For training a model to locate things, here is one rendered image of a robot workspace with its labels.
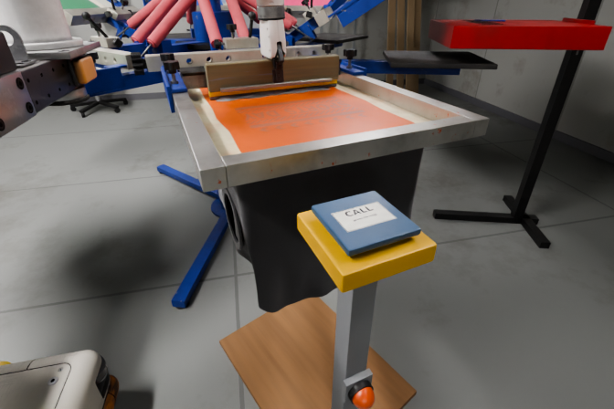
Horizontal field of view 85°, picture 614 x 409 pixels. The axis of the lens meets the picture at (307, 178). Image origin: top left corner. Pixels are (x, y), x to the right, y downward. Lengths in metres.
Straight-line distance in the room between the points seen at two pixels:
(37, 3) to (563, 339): 1.91
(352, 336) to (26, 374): 1.02
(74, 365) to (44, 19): 0.93
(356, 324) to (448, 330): 1.12
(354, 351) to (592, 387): 1.24
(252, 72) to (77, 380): 0.99
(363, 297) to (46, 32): 0.65
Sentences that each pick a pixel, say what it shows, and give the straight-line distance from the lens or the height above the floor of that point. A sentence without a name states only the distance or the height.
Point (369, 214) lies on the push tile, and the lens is 0.43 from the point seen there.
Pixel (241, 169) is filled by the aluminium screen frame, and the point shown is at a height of 0.98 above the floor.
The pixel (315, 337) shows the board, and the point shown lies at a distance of 1.48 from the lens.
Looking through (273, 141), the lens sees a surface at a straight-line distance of 0.69.
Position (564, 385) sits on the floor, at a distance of 1.67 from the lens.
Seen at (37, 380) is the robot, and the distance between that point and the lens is 1.32.
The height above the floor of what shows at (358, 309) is 0.83.
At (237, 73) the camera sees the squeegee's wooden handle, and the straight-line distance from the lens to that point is 1.01.
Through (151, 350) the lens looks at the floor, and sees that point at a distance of 1.60.
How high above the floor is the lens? 1.21
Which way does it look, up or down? 28 degrees down
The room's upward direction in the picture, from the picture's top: straight up
